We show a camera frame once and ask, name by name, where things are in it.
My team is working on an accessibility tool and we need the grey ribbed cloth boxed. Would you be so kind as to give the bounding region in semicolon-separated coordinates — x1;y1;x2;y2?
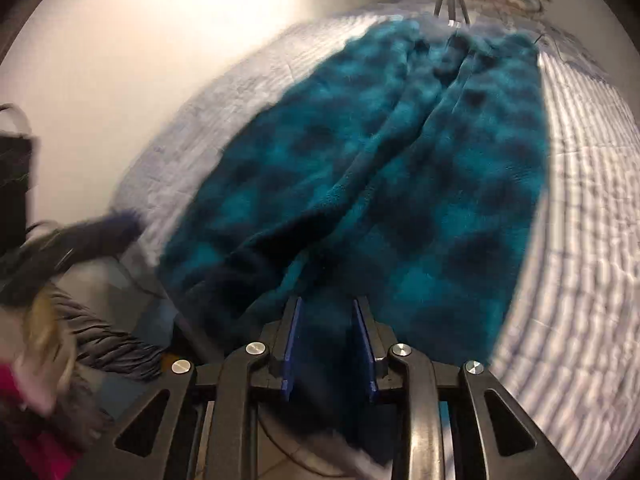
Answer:
55;295;166;381

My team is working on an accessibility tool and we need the person's left hand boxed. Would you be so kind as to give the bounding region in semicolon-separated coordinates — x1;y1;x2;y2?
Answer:
10;285;81;416

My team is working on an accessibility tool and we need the person's left forearm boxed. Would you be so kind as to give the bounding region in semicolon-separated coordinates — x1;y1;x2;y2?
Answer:
0;362;68;480

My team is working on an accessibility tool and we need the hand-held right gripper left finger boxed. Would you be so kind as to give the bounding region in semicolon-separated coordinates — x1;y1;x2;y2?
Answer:
65;296;303;480

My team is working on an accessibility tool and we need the grey striped quilt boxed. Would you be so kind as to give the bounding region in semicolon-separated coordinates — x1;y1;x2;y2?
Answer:
107;2;640;471

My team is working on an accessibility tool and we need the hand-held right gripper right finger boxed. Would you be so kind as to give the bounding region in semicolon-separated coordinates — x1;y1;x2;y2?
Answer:
352;297;576;480

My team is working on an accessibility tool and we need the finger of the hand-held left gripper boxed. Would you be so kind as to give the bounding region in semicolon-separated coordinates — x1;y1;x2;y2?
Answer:
65;209;143;261

